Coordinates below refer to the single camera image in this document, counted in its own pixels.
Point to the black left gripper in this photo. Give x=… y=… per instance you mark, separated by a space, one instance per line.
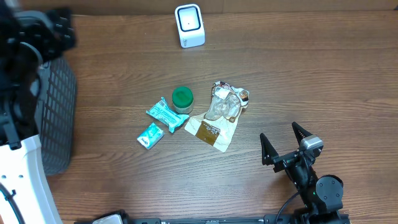
x=47 y=36

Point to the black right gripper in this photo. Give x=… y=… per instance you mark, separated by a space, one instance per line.
x=270 y=154

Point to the beige clear snack bag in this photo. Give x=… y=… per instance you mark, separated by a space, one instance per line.
x=216 y=127

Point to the green lid jar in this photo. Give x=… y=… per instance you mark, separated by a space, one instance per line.
x=182 y=99

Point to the light teal wrapper pack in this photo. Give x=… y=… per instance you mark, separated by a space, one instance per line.
x=164 y=114

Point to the teal tissue pack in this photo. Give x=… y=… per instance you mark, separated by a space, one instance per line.
x=151 y=136

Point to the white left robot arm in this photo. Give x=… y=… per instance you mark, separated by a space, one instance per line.
x=25 y=193

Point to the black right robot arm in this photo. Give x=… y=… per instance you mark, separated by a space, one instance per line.
x=318 y=199

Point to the white barcode scanner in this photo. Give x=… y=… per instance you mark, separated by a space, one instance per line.
x=190 y=26

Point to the dark grey plastic basket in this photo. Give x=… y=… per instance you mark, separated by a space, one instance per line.
x=55 y=111

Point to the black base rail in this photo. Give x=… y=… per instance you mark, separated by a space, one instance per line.
x=217 y=221

